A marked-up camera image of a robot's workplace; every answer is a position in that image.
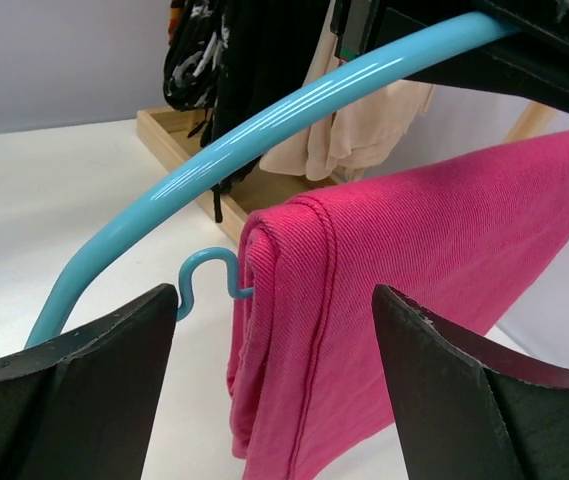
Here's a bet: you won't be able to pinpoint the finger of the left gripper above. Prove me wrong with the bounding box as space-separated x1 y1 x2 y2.
473 0 569 48
409 34 569 113

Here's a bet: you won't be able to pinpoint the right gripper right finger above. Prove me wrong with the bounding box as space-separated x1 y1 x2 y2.
372 285 569 479

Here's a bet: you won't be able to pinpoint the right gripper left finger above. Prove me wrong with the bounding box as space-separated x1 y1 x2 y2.
0 284 178 479

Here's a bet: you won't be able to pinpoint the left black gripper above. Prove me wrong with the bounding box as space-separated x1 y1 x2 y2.
330 0 388 62

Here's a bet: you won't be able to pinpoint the light blue hanger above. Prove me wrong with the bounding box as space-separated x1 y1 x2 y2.
26 12 517 348

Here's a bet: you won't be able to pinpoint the beige trousers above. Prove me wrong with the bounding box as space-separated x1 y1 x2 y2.
261 0 438 184

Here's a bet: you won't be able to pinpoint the pink trousers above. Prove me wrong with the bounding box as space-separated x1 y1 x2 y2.
227 131 569 479

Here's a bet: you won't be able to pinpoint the black white patterned trousers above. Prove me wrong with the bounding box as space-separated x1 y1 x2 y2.
163 0 226 111

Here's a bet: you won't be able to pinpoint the wooden clothes rack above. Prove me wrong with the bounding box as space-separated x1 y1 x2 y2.
136 101 557 243

